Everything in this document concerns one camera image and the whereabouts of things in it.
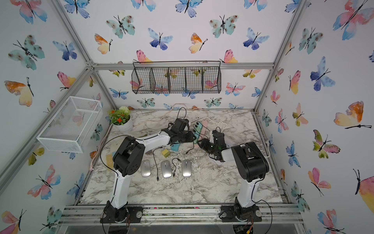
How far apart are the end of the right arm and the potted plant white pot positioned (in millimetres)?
530

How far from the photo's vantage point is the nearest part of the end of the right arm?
2.53 ft

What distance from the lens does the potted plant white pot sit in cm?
96
